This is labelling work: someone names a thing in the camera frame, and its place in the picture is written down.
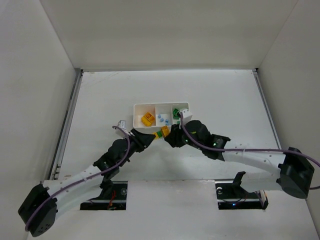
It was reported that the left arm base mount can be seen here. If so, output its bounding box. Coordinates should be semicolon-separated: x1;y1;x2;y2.
79;181;128;211

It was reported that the right aluminium frame rail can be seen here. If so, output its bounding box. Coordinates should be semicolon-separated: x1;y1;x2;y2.
252;67;292;178

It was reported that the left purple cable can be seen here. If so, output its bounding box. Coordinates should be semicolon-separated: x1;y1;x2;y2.
24;125;132;232

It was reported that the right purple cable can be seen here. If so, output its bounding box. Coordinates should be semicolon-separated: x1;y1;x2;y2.
178;111;320;191

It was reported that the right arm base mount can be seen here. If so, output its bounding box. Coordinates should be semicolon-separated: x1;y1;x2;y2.
215;171;269;210

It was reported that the yellow curved lego brick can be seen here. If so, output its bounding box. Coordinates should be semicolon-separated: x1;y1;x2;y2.
141;112;156;127

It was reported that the yellow lego cluster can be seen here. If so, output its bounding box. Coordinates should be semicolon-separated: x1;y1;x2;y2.
153;125;170;140

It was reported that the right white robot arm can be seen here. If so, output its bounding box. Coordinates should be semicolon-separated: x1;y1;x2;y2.
164;120;315;199

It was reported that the white divided sorting tray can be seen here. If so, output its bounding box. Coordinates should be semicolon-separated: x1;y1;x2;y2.
133;102;189;133

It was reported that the purple cable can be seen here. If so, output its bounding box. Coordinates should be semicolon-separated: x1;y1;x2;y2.
178;111;320;191
24;125;132;232

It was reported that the aluminium frame rail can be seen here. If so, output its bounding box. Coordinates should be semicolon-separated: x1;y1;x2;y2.
252;67;292;178
46;68;84;180

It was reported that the green square lego brick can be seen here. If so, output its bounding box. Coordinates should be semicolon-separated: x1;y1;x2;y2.
172;108;180;120

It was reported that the left aluminium frame rail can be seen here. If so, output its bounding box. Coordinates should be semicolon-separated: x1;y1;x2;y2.
46;68;84;180

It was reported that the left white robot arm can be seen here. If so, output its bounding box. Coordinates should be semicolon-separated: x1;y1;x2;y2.
18;129;155;238

